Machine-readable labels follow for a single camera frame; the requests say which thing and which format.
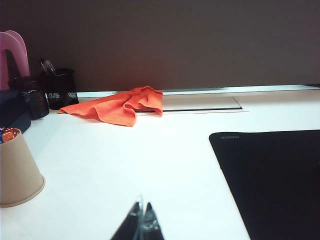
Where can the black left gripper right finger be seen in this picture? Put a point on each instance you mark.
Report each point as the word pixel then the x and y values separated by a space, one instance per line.
pixel 152 230

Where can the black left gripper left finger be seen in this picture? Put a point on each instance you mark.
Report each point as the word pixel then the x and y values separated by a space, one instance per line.
pixel 128 230

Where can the black mouse pad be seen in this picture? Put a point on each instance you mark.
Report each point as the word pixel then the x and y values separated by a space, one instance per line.
pixel 275 180

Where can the orange cloth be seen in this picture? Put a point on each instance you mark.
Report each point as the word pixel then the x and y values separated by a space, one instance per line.
pixel 112 110

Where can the beige paper cup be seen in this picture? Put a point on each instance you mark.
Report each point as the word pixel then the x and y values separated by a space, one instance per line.
pixel 17 175

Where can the orange die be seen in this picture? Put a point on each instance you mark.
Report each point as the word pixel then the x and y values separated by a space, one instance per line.
pixel 8 136

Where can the dark glass jar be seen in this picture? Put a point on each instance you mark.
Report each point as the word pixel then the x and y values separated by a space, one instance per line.
pixel 35 105

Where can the blue die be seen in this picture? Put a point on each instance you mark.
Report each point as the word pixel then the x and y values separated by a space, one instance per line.
pixel 1 138

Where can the black mesh pen holder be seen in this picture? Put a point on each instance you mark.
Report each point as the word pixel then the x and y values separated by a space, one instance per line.
pixel 60 85

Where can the dark blue box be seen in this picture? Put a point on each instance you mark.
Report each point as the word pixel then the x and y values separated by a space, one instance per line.
pixel 10 107

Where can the clear pen in holder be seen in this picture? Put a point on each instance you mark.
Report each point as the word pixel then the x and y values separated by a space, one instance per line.
pixel 47 66

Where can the grey desk divider panel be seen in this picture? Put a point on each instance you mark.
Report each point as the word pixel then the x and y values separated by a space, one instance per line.
pixel 175 45

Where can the pink curved plastic stand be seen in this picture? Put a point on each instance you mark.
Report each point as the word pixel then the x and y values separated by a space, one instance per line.
pixel 22 50

